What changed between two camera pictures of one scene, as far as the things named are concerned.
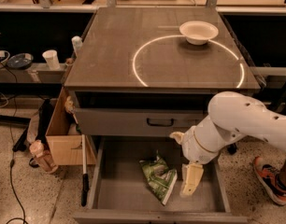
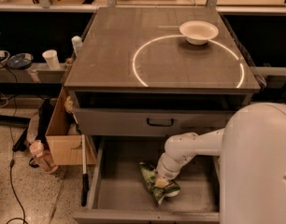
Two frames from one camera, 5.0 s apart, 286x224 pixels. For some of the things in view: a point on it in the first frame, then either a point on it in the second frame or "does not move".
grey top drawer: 130,122 does not move
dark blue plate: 20,61 does not move
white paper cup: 51,57 does not move
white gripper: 195,147 → 162,174
